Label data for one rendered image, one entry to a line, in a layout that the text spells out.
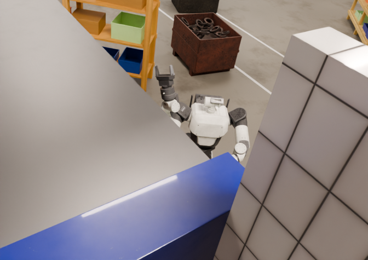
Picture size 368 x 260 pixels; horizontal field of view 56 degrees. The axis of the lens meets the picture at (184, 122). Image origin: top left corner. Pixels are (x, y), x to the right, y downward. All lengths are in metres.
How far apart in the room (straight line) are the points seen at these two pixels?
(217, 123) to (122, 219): 1.66
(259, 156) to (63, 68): 0.89
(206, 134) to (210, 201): 1.59
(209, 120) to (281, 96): 1.76
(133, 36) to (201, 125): 2.48
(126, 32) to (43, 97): 3.46
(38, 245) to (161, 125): 0.53
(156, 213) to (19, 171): 0.38
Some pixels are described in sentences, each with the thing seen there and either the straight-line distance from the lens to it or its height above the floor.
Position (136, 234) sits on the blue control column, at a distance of 0.79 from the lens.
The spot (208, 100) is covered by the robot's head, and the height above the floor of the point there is 1.50.
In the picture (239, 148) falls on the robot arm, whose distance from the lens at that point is 2.30.
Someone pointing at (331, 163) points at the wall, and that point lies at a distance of 0.61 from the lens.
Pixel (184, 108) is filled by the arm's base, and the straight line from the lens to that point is 2.39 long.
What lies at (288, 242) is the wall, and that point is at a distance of 0.76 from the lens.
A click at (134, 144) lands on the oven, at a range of 1.04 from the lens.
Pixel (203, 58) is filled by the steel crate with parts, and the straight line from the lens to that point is 5.29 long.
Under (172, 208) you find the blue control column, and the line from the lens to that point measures 0.84.
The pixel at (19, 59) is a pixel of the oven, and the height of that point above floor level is 2.10.
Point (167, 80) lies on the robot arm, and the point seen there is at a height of 1.68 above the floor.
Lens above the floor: 2.81
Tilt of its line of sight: 38 degrees down
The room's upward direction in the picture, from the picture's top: 10 degrees clockwise
